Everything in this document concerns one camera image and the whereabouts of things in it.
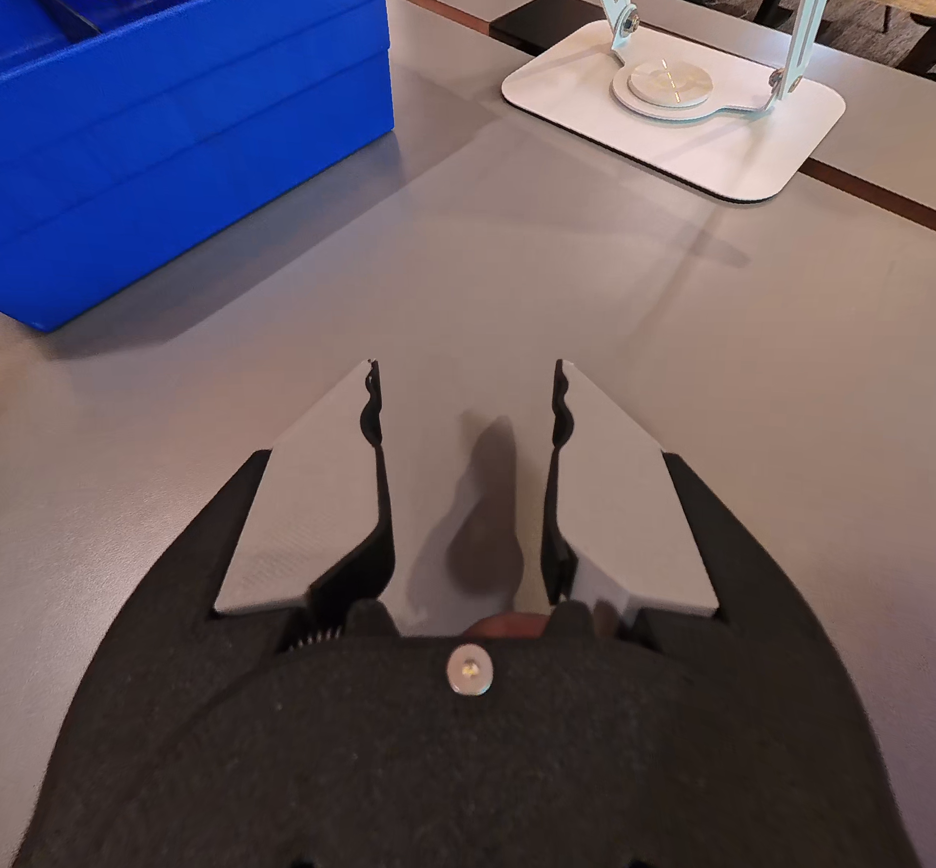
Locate blue plastic bin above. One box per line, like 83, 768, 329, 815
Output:
0, 0, 396, 334

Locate grey desk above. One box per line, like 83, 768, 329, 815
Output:
0, 0, 936, 868

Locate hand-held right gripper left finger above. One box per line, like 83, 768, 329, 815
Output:
212, 358, 399, 619

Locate black flat pad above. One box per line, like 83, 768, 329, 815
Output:
488, 0, 611, 59

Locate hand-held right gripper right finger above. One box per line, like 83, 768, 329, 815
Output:
540, 358, 721, 624

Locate white folding stand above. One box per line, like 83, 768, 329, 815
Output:
501, 0, 936, 205

